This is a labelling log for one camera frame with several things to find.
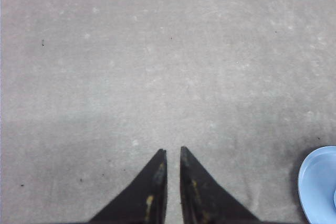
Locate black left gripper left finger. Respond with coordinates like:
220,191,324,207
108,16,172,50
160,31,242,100
89,149,167,223

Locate grey table mat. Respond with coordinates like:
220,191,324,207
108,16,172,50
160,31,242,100
1,0,335,223

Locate blue plastic plate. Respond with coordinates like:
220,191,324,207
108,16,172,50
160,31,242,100
298,146,335,223

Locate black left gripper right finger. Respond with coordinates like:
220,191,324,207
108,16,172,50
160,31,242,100
180,146,259,223

